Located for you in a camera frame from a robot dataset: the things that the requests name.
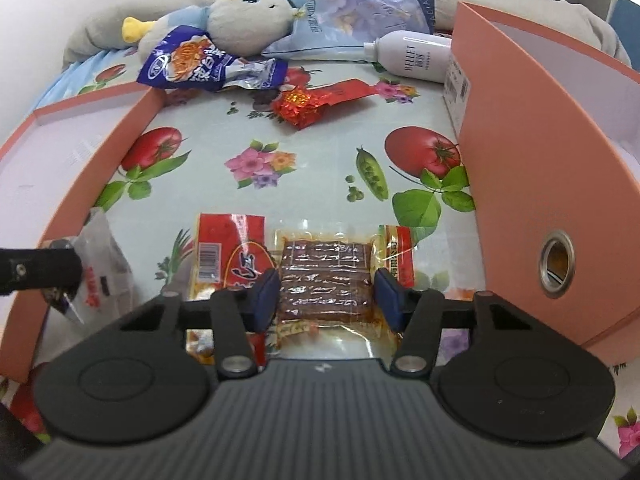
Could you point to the white blue plush duck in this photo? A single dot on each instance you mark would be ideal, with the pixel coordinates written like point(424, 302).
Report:
point(239, 27)

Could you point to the white lotion bottle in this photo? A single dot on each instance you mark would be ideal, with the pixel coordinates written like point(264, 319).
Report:
point(412, 55)

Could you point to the pink cardboard box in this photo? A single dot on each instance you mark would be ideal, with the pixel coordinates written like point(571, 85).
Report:
point(548, 129)

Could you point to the blue white snack bag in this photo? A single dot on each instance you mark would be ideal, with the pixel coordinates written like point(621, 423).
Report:
point(186, 58)

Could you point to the blue chair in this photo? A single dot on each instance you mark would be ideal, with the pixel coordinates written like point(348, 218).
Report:
point(625, 19)

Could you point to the red brown strip snack pack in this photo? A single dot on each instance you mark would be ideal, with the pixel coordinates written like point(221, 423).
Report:
point(326, 307)

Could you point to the pink box lid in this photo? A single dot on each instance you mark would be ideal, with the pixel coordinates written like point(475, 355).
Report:
point(65, 199)

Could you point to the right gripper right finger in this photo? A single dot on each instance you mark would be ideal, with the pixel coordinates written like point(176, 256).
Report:
point(432, 328)

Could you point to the floral bed sheet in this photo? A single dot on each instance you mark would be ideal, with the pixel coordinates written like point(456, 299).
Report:
point(157, 164)

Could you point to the white label dark snack pack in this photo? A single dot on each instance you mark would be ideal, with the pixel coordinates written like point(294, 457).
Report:
point(106, 287)

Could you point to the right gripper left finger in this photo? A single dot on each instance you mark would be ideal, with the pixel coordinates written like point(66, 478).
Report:
point(232, 313)

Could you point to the small red foil packet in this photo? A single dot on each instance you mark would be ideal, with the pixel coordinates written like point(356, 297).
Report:
point(301, 106)

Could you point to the facial tissue pack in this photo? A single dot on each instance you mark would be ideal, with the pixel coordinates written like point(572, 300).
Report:
point(338, 30)

